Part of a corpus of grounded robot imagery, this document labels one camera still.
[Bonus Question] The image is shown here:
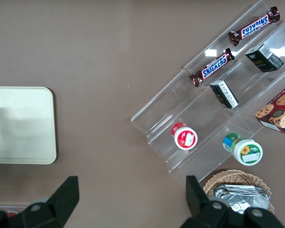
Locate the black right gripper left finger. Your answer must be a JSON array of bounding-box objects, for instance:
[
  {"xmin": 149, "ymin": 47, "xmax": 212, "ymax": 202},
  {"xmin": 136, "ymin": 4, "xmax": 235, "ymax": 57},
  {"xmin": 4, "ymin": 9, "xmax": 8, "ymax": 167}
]
[{"xmin": 7, "ymin": 175, "xmax": 80, "ymax": 228}]

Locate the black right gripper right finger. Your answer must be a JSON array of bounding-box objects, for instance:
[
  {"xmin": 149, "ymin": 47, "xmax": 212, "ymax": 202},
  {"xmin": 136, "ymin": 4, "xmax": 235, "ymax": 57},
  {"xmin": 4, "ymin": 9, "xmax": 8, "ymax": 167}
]
[{"xmin": 180, "ymin": 175, "xmax": 231, "ymax": 228}]

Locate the light tan wicker basket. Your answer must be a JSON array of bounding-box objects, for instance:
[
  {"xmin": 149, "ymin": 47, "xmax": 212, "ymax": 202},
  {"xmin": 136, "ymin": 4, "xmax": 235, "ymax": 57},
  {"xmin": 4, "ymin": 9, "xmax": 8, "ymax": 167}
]
[{"xmin": 203, "ymin": 169, "xmax": 275, "ymax": 214}]

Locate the cream rectangular plastic tray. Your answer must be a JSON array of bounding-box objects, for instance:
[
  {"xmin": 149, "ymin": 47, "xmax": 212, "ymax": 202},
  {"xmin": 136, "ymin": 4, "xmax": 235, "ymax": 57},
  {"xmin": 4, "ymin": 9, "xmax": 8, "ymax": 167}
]
[{"xmin": 0, "ymin": 86, "xmax": 57, "ymax": 165}]

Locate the stack of foil containers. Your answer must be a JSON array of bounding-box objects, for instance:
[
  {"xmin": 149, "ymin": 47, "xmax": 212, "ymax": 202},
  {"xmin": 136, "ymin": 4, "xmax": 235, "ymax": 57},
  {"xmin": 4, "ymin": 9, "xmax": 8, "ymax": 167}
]
[{"xmin": 212, "ymin": 184, "xmax": 271, "ymax": 214}]

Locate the red lidded cup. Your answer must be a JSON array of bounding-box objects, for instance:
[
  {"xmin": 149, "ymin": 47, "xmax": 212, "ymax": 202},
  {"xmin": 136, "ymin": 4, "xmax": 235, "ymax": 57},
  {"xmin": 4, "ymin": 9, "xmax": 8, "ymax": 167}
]
[{"xmin": 171, "ymin": 122, "xmax": 198, "ymax": 151}]

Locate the green lidded cup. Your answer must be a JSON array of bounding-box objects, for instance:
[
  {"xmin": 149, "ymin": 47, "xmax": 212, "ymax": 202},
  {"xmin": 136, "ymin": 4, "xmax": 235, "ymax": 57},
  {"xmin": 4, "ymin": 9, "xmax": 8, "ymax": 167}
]
[{"xmin": 223, "ymin": 133, "xmax": 264, "ymax": 166}]

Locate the clear acrylic stepped display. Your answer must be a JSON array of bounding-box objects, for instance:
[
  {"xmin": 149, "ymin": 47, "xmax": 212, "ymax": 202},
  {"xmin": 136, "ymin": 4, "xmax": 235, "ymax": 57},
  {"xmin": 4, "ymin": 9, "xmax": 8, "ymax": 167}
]
[{"xmin": 130, "ymin": 0, "xmax": 285, "ymax": 190}]

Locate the small black carton box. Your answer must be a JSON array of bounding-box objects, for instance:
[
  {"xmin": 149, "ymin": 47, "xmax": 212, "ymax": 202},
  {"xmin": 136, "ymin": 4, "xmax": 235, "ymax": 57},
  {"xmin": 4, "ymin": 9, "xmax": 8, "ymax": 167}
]
[
  {"xmin": 245, "ymin": 43, "xmax": 285, "ymax": 73},
  {"xmin": 209, "ymin": 80, "xmax": 239, "ymax": 109}
]

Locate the red chocolate chip cookie box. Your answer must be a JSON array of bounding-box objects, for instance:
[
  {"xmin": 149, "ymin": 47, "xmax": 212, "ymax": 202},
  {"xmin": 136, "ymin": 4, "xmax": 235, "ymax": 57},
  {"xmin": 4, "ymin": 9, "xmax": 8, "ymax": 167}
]
[{"xmin": 254, "ymin": 82, "xmax": 285, "ymax": 135}]

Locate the Snickers chocolate bar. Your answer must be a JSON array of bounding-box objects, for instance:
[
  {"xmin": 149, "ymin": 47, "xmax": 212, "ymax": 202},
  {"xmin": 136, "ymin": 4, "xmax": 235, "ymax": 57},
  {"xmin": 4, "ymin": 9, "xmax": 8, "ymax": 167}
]
[
  {"xmin": 228, "ymin": 6, "xmax": 281, "ymax": 47},
  {"xmin": 189, "ymin": 48, "xmax": 235, "ymax": 88}
]

